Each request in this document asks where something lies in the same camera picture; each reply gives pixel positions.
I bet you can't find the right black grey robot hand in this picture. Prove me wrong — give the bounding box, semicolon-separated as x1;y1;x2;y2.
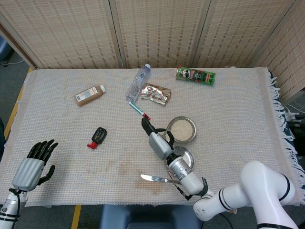
141;116;176;160

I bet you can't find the left black grey robot hand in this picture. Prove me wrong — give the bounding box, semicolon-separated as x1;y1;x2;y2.
11;139;59;191

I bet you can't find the steel bowl with powder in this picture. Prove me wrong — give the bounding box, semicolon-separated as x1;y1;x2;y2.
166;116;197;144

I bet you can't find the empty metal plate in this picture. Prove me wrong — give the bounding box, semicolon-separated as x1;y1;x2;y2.
172;146;195;172

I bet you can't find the metal table knife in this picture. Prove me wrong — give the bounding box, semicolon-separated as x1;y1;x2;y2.
140;174;179;185

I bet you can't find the green marker with red cap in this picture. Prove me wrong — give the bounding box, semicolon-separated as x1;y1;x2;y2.
128;101;152;121

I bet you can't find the shiny foil snack wrapper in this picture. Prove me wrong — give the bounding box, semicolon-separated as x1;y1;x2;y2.
140;83;172;106

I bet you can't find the black and red small device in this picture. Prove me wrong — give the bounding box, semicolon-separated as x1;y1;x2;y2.
87;127;108;149

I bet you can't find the clear plastic water bottle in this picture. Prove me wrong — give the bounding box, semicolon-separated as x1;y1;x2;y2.
125;63;152;102

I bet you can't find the white woven tablecloth with fringe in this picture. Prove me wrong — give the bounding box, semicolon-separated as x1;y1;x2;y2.
0;66;305;208

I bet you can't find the blue padded chair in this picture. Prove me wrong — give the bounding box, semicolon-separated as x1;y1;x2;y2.
99;204;202;229

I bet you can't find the green Pringles can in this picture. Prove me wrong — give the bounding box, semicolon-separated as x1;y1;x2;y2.
176;66;216;86

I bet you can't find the brown juice bottle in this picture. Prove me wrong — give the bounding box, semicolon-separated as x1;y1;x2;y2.
74;84;107;107

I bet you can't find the bamboo folding screen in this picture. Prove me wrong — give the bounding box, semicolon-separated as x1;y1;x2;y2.
0;0;305;104

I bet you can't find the dark blue under cloth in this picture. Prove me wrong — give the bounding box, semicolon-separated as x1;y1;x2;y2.
268;70;296;144

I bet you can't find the black box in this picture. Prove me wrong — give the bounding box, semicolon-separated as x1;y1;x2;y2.
285;114;305;135

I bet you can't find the white cable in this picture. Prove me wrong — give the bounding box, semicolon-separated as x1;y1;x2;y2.
285;104;305;115

